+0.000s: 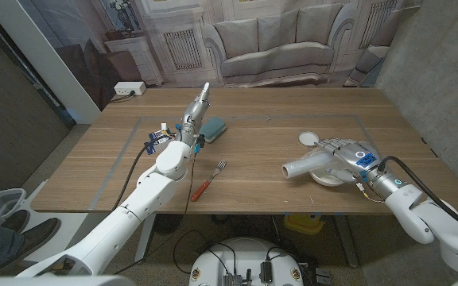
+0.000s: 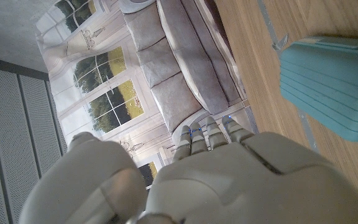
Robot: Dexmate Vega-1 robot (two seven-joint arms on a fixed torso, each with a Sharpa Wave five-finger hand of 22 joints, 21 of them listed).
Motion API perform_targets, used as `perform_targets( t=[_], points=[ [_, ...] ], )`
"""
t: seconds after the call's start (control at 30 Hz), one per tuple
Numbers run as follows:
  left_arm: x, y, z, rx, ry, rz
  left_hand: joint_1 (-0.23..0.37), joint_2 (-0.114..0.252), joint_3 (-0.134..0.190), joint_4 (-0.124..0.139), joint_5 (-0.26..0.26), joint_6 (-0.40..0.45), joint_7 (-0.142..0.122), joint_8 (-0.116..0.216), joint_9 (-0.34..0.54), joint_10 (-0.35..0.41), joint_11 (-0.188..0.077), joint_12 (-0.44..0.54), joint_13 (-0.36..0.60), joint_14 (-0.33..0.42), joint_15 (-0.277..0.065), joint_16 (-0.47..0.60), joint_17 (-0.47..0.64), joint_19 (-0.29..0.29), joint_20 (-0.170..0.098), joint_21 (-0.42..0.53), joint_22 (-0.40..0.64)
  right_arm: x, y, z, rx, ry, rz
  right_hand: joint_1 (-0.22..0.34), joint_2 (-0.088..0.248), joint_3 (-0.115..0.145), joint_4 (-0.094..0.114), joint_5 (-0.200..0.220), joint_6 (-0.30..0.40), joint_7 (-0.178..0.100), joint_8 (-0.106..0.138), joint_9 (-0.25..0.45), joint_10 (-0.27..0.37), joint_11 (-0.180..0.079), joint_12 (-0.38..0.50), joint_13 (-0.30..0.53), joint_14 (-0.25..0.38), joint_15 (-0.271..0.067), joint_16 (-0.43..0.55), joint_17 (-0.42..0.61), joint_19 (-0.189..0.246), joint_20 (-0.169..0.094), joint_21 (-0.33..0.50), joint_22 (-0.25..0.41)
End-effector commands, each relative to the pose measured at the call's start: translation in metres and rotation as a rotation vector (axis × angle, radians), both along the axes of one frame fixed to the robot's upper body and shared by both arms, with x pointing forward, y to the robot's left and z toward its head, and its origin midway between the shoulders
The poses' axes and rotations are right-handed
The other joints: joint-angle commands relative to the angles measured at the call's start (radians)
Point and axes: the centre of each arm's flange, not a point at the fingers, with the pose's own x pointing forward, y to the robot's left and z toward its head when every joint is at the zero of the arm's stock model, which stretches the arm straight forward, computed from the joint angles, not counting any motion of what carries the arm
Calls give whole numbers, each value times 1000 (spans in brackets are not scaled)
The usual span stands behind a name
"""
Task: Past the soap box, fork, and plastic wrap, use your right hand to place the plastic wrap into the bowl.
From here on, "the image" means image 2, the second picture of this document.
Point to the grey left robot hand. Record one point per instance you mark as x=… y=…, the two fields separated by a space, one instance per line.
x=244 y=186

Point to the teal soap box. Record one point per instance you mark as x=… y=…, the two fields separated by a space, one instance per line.
x=328 y=87

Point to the printed living room backdrop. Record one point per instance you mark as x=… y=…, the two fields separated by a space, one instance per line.
x=172 y=62

